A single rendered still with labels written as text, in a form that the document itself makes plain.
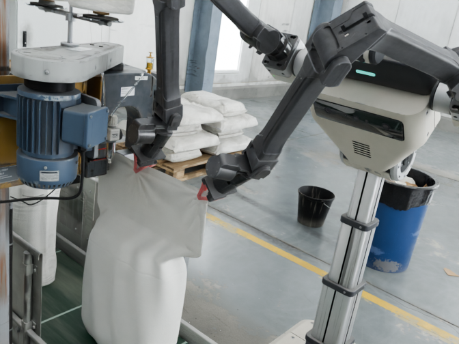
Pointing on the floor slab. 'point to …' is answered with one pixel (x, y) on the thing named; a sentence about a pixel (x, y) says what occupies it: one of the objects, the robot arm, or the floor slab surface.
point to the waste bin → (399, 222)
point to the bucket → (313, 205)
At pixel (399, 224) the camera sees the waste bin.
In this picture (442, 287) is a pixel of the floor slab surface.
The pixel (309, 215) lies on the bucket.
